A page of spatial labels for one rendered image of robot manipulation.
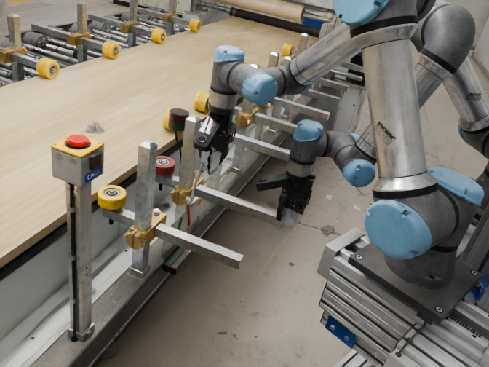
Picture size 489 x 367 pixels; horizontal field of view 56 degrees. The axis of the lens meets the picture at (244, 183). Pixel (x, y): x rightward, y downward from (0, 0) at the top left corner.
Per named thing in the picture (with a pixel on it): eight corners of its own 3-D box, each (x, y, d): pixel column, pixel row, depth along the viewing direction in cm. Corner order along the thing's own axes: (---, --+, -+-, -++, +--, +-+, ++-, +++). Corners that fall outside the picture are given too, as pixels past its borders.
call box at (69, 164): (104, 176, 93) (105, 142, 89) (81, 191, 87) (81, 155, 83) (76, 166, 95) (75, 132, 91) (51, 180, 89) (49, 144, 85)
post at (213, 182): (215, 207, 180) (234, 91, 156) (212, 211, 177) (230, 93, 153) (207, 204, 181) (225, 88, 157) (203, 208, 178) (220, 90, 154)
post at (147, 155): (146, 284, 139) (158, 141, 115) (140, 290, 136) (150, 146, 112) (137, 279, 139) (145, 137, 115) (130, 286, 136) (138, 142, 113)
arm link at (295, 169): (285, 159, 130) (293, 149, 137) (282, 173, 132) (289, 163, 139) (311, 168, 128) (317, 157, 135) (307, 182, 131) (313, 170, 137)
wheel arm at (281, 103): (328, 119, 205) (330, 111, 203) (327, 121, 202) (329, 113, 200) (226, 88, 217) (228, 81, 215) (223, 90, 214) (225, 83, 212)
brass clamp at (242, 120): (258, 119, 193) (260, 108, 190) (247, 129, 182) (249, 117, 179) (245, 115, 194) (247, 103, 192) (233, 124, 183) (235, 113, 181)
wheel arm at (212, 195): (276, 222, 147) (279, 211, 145) (273, 227, 144) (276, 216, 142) (158, 179, 157) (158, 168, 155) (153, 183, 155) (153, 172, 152)
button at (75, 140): (93, 145, 89) (93, 137, 88) (79, 153, 85) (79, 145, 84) (76, 140, 90) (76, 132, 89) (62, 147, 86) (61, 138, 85)
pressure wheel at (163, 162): (176, 188, 159) (179, 159, 153) (164, 198, 152) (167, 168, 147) (156, 180, 161) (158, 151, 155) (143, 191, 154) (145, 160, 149)
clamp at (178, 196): (202, 189, 156) (204, 177, 154) (184, 208, 145) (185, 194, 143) (188, 184, 158) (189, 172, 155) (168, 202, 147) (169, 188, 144)
